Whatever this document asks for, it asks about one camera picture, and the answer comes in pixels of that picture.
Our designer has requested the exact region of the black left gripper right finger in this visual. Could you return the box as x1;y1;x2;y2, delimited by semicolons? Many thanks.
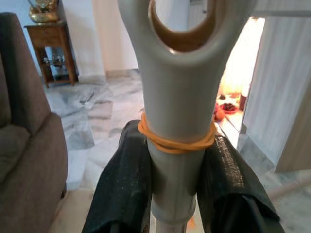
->
196;134;285;233

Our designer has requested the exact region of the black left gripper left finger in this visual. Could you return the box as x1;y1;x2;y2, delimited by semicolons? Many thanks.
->
81;120;154;233

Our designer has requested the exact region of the broom with grey capped handle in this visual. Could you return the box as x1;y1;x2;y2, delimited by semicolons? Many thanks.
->
117;0;259;233

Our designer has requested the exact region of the orange rubber band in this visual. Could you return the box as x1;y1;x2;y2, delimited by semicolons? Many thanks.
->
137;113;217;155

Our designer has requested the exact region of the red bowl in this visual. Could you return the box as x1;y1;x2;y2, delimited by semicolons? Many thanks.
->
220;103;236;114

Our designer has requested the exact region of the dark bottle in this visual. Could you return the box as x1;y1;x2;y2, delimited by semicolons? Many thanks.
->
239;92;248;111

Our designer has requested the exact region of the brown fabric sofa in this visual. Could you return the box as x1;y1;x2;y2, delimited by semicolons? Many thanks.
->
0;12;69;233

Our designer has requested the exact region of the white door panel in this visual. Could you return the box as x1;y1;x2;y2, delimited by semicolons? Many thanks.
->
239;14;311;174

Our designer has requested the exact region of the wooden side table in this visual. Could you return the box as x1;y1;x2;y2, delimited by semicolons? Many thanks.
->
24;20;80;88

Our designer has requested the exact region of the golden ornament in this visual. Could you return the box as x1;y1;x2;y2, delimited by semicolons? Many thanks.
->
27;0;60;24

